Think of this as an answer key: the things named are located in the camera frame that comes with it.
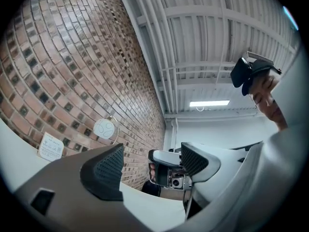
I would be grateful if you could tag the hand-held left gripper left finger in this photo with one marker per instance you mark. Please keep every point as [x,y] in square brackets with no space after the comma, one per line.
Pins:
[72,178]

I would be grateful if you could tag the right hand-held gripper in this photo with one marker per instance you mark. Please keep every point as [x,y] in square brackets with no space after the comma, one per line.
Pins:
[166,170]

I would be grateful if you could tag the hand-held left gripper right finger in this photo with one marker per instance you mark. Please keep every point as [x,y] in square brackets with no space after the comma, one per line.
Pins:
[236,182]

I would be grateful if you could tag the person's right hand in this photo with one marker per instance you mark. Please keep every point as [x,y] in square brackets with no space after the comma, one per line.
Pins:
[152,171]

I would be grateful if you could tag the dark clothing of person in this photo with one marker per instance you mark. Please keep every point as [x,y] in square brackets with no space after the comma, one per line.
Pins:
[151,188]

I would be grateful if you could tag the round white ornament gold hoop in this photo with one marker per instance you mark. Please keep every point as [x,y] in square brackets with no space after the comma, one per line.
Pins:
[105,128]

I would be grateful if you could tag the rectangular ceiling light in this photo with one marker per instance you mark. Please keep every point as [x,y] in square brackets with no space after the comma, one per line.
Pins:
[209,103]

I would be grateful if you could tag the person's head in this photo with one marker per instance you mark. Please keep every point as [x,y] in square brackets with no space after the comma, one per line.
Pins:
[268,100]

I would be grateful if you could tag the black cap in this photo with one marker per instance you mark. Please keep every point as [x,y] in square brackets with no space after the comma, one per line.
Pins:
[259,69]

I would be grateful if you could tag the white air conditioner unit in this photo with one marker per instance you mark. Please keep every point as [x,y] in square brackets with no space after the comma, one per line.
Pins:
[256,55]

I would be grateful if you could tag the black head-mounted camera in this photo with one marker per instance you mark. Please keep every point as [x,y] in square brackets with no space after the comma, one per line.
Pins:
[240,71]

